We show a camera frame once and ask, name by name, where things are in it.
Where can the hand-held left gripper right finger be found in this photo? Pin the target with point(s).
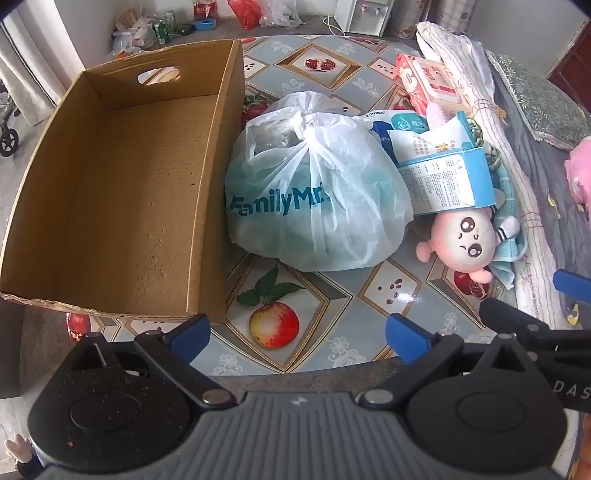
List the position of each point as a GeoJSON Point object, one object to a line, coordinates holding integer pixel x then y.
{"type": "Point", "coordinates": [408, 339]}

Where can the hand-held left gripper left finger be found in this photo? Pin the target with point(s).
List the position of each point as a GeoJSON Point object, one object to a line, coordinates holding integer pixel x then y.
{"type": "Point", "coordinates": [191, 331]}

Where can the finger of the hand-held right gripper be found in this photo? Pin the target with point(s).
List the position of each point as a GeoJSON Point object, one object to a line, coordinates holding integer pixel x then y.
{"type": "Point", "coordinates": [508, 316]}
{"type": "Point", "coordinates": [571, 284]}

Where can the light blue towel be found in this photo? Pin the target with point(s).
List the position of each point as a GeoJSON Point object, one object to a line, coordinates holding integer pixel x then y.
{"type": "Point", "coordinates": [508, 251]}

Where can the pink plush doll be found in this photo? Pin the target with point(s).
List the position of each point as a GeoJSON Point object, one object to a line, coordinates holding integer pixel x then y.
{"type": "Point", "coordinates": [461, 240]}

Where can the brown cardboard box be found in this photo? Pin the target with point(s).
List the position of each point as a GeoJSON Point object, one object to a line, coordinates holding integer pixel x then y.
{"type": "Point", "coordinates": [115, 207]}

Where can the light blue mask box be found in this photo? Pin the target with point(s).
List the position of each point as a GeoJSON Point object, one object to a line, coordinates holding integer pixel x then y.
{"type": "Point", "coordinates": [443, 180]}

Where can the blue wet wipes pack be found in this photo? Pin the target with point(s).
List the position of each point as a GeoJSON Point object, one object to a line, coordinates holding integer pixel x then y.
{"type": "Point", "coordinates": [406, 123]}

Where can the pink soft fabric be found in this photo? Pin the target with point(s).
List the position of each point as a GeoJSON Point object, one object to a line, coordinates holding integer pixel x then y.
{"type": "Point", "coordinates": [581, 170]}

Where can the fruit-print tablecloth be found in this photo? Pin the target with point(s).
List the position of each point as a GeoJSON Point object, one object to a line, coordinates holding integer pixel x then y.
{"type": "Point", "coordinates": [346, 300]}

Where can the grey bed sheet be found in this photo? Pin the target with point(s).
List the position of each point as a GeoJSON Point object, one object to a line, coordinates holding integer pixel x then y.
{"type": "Point", "coordinates": [554, 198]}

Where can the green patterned cloth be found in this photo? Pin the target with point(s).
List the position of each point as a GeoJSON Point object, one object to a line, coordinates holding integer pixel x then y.
{"type": "Point", "coordinates": [487, 147]}

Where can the white plastic shopping bag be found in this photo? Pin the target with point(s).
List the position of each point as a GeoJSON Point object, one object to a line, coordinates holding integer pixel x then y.
{"type": "Point", "coordinates": [314, 184]}

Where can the grey floral pillow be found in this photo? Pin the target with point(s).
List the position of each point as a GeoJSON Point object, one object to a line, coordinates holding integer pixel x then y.
{"type": "Point", "coordinates": [540, 101]}

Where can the brown wooden cabinet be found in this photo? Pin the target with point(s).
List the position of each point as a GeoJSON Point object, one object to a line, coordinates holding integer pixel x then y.
{"type": "Point", "coordinates": [572, 69]}

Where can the white checked quilt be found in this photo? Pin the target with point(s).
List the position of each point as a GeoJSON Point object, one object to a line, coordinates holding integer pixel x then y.
{"type": "Point", "coordinates": [461, 60]}

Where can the pink wet wipes pack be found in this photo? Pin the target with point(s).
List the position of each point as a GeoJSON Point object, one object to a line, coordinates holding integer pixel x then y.
{"type": "Point", "coordinates": [425, 78]}

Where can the checked leaning board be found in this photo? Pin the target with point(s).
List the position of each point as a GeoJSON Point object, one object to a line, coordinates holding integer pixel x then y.
{"type": "Point", "coordinates": [455, 14]}

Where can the green drink can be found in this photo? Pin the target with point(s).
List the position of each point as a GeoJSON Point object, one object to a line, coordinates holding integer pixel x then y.
{"type": "Point", "coordinates": [161, 33]}

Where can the white curtain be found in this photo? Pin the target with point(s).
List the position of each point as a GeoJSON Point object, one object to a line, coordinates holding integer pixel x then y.
{"type": "Point", "coordinates": [32, 69]}

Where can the floral leaning board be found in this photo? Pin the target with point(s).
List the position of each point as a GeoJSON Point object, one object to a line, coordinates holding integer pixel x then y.
{"type": "Point", "coordinates": [411, 18]}

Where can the red plastic bag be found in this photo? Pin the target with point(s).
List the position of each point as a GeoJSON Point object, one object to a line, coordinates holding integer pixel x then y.
{"type": "Point", "coordinates": [244, 14]}

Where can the red carton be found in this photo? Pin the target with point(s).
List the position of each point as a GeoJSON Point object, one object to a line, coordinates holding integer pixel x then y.
{"type": "Point", "coordinates": [202, 9]}

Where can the white water dispenser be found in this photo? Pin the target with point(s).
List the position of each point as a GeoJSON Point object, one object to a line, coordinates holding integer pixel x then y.
{"type": "Point", "coordinates": [362, 16]}

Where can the clear plastic bag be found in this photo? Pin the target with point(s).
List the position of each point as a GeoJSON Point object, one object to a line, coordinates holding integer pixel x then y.
{"type": "Point", "coordinates": [279, 11]}

